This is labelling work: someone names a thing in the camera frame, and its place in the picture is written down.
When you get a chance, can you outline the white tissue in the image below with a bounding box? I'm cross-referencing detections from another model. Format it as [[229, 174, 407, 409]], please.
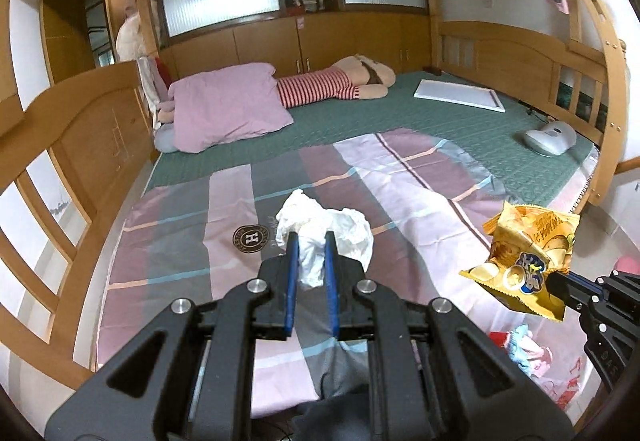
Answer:
[[276, 189, 374, 289]]

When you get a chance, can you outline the yellow chip bag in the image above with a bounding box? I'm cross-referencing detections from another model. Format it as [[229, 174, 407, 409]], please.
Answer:
[[460, 202, 580, 322]]

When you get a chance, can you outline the white plastic trash bag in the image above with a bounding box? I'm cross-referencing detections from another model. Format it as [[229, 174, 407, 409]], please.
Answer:
[[488, 320, 590, 412]]

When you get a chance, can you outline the light blue cloth rag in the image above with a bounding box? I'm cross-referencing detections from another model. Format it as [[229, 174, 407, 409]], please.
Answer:
[[506, 324, 546, 376]]

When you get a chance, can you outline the red snack wrapper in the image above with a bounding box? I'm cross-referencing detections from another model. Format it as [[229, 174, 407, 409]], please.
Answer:
[[488, 331, 510, 350]]

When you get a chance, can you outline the pink stool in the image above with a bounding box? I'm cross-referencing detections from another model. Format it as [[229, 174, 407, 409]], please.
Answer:
[[615, 256, 640, 275]]

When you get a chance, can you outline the pink plaid blanket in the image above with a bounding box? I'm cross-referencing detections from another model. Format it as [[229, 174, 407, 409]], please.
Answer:
[[96, 129, 587, 416]]

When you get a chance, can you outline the white handheld device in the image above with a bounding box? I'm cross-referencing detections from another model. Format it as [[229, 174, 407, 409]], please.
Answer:
[[523, 120, 577, 156]]

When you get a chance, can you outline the pink pillow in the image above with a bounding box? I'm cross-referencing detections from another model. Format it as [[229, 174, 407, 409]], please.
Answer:
[[168, 62, 293, 153]]

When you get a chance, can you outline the green bed mat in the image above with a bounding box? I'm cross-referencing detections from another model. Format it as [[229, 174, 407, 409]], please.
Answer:
[[146, 72, 599, 205]]

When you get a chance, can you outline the striped plush doll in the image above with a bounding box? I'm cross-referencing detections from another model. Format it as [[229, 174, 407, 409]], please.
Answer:
[[277, 54, 396, 109]]

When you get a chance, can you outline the wooden bed frame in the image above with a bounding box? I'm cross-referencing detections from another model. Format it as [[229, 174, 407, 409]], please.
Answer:
[[1, 0, 628, 389]]

